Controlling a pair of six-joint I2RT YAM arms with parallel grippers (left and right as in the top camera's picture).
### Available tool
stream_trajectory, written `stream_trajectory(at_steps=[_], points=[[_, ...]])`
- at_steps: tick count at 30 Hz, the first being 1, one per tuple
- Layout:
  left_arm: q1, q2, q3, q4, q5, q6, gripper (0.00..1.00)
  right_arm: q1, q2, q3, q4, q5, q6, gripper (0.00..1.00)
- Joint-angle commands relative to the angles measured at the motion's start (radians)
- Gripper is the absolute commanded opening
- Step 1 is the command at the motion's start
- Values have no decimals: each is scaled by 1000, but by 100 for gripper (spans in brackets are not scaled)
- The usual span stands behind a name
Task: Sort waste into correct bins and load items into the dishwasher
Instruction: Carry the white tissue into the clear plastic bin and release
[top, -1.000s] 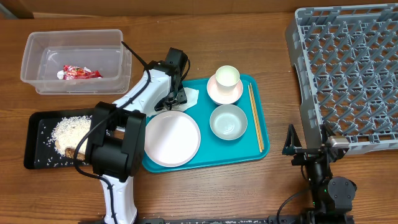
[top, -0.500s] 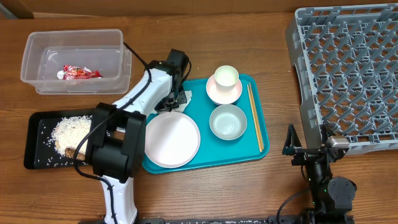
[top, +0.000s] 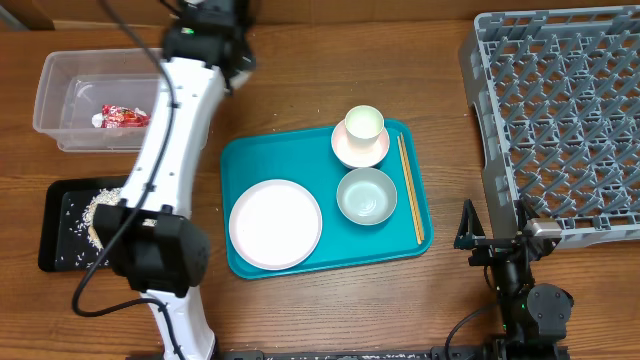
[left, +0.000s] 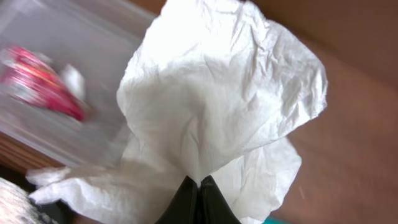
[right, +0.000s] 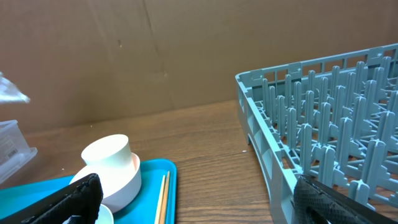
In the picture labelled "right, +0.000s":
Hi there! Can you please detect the teal serving tray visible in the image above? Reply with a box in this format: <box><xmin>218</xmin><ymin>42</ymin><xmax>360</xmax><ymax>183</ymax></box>
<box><xmin>1</xmin><ymin>159</ymin><xmax>177</xmax><ymax>224</ymax></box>

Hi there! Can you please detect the wooden chopstick right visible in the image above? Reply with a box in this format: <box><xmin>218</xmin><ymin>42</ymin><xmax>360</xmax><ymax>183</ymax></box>
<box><xmin>159</xmin><ymin>171</ymin><xmax>170</xmax><ymax>224</ymax></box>

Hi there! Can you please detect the white napkin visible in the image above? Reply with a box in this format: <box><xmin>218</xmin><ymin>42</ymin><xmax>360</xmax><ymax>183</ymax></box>
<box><xmin>0</xmin><ymin>73</ymin><xmax>30</xmax><ymax>105</ymax></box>

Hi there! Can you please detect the clear plastic bin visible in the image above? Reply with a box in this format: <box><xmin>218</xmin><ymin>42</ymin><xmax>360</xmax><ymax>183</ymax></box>
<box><xmin>1</xmin><ymin>120</ymin><xmax>37</xmax><ymax>183</ymax></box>

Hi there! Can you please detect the wooden chopstick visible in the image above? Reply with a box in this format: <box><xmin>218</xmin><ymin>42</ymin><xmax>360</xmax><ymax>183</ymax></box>
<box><xmin>154</xmin><ymin>175</ymin><xmax>165</xmax><ymax>224</ymax></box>
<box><xmin>159</xmin><ymin>171</ymin><xmax>170</xmax><ymax>224</ymax></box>

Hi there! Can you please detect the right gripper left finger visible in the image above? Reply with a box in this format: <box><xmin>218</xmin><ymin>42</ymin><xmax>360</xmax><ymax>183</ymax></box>
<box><xmin>1</xmin><ymin>173</ymin><xmax>103</xmax><ymax>224</ymax></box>

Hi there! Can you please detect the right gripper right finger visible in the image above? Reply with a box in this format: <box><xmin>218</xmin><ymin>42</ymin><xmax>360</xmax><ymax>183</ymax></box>
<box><xmin>294</xmin><ymin>175</ymin><xmax>397</xmax><ymax>224</ymax></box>

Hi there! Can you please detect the white cup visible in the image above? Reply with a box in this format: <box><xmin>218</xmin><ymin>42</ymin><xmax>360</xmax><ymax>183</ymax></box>
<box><xmin>81</xmin><ymin>134</ymin><xmax>136</xmax><ymax>180</ymax></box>

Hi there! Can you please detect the grey dishwasher rack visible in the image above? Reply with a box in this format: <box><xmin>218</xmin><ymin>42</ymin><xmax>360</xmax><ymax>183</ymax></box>
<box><xmin>235</xmin><ymin>44</ymin><xmax>397</xmax><ymax>223</ymax></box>

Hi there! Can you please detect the wooden chopstick left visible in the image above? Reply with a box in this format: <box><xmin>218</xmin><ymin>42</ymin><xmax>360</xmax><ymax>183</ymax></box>
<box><xmin>154</xmin><ymin>175</ymin><xmax>165</xmax><ymax>224</ymax></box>

